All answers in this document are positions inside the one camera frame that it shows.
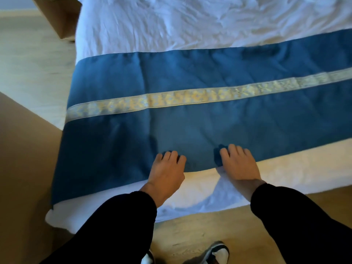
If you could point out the person's right hand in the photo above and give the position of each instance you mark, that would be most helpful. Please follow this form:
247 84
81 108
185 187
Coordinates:
242 167

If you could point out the person's left hand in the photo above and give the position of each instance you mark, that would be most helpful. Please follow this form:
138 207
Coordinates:
165 178

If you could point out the person's right little finger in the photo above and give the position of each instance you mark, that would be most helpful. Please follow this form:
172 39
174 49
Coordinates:
247 153

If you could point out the person's left middle finger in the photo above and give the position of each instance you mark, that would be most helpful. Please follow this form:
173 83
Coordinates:
173 156

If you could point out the person's left little finger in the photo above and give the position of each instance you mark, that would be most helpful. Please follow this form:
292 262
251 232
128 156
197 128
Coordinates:
157 158

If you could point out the person's right middle finger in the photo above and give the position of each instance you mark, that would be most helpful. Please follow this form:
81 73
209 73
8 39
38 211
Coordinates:
232 150

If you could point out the blue bed runner gold stripe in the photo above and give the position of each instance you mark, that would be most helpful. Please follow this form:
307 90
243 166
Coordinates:
192 126

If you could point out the person's right forearm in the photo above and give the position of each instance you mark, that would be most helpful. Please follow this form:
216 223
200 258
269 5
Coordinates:
297 225

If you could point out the person's left forearm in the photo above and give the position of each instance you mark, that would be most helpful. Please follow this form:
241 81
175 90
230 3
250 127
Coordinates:
115 230

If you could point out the black white sneaker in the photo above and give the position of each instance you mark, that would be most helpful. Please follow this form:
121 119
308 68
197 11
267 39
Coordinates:
217 254
148 258

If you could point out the brown wooden cabinet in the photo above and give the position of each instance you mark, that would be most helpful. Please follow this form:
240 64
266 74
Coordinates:
24 175

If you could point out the white bed duvet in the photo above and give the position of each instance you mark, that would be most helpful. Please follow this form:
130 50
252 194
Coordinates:
192 21

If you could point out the brown wooden nightstand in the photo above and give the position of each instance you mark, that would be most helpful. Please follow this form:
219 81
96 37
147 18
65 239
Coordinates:
62 16

